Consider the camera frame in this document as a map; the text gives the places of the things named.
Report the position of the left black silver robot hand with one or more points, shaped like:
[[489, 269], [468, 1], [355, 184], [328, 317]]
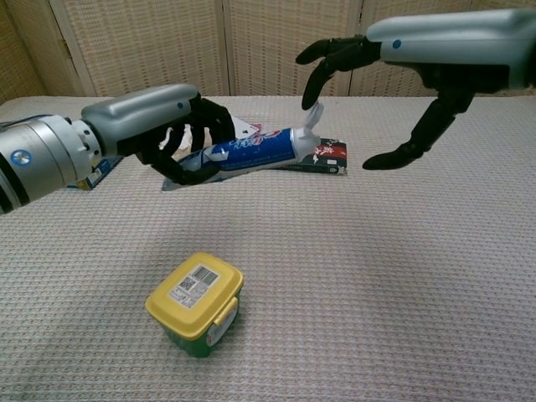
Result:
[[138, 113]]

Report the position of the woven rattan folding screen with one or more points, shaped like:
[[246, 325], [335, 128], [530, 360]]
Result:
[[268, 46]]

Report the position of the dark box with red label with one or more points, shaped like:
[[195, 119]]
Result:
[[331, 161]]

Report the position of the white waffle weave tablecloth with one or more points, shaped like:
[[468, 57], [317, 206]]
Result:
[[335, 272]]

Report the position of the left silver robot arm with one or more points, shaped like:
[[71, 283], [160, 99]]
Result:
[[42, 159]]

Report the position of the blue and yellow carton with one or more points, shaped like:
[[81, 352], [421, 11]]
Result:
[[98, 172]]

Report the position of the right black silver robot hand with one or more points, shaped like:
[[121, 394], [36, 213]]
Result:
[[452, 42]]

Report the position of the playing card deck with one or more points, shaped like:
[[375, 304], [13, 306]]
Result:
[[245, 125]]

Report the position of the blue white toothpaste tube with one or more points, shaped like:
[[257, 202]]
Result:
[[259, 151]]

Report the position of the yellow lidded green container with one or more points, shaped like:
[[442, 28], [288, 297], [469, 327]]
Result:
[[194, 297]]

